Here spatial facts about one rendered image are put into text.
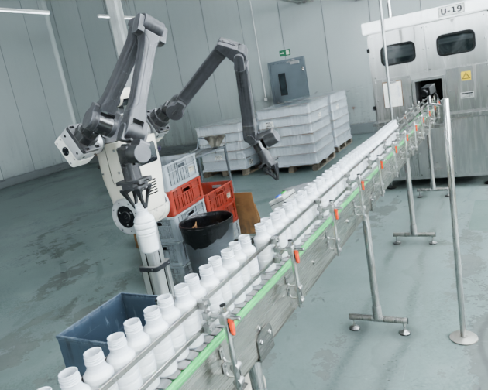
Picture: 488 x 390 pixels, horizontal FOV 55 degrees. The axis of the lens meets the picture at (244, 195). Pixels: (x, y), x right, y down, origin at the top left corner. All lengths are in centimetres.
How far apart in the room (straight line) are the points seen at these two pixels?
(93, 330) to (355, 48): 1070
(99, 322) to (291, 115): 675
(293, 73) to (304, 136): 438
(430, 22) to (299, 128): 306
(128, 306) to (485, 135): 497
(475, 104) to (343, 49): 636
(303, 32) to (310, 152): 477
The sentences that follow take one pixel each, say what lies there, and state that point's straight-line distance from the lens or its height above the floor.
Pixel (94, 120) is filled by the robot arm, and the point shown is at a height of 160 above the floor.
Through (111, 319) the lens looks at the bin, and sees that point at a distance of 185.
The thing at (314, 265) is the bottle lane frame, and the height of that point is 89.
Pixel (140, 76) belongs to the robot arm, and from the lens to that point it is 158.
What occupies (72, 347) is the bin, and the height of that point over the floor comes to 92.
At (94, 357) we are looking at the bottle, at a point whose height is 116.
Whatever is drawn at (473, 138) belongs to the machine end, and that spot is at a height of 58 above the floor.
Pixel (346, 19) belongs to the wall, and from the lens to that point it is 1198.
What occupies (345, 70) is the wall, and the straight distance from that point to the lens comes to 1198.
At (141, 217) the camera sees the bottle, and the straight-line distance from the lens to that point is 153.
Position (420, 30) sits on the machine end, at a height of 189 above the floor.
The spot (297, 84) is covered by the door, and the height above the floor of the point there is 143.
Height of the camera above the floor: 162
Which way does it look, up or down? 13 degrees down
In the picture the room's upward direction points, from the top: 10 degrees counter-clockwise
